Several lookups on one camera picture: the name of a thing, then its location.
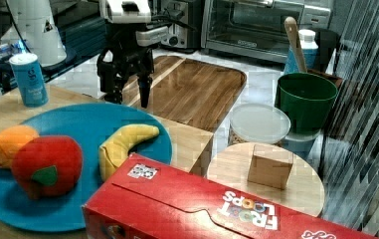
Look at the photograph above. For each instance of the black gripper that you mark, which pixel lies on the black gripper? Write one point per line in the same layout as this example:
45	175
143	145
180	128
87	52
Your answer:
121	58

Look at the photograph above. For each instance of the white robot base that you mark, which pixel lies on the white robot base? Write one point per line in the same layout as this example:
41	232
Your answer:
35	24

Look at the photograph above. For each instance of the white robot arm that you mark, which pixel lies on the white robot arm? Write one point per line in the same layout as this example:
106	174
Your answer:
134	12

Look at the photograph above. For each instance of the teal plate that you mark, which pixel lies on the teal plate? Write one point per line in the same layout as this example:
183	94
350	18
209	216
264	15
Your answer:
89	125

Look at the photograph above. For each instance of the yellow plush banana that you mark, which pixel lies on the yellow plush banana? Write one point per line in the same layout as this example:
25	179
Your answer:
113	152

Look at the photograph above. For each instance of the wooden cutting board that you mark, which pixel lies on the wooden cutting board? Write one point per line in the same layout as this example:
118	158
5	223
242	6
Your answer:
192	92

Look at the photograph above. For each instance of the grey two-slot toaster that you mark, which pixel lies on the grey two-slot toaster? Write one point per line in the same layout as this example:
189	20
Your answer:
189	12

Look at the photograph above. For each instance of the blue salt shaker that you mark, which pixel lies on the blue salt shaker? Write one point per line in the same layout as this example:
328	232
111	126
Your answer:
29	78

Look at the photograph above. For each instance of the red plush apple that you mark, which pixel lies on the red plush apple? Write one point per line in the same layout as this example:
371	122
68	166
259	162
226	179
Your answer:
48	166

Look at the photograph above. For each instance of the red Froot Loops box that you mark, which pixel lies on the red Froot Loops box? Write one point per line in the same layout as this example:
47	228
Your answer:
146	199

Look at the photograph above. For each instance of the plastic container of grains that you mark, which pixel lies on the plastic container of grains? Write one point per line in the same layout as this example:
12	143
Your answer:
257	123

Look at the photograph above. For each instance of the orange plush orange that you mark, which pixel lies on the orange plush orange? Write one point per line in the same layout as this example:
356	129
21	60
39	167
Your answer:
11	140

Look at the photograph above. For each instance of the stainless steel toaster oven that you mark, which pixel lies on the stainless steel toaster oven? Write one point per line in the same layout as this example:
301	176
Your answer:
255	28

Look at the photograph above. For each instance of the green cup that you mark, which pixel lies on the green cup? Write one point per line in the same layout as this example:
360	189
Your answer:
306	99

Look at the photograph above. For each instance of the white blue bottle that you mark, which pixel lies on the white blue bottle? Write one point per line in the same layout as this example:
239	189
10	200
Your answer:
309	49

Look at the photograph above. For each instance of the wooden utensil handle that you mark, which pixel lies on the wooden utensil handle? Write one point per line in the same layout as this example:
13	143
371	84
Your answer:
290	26

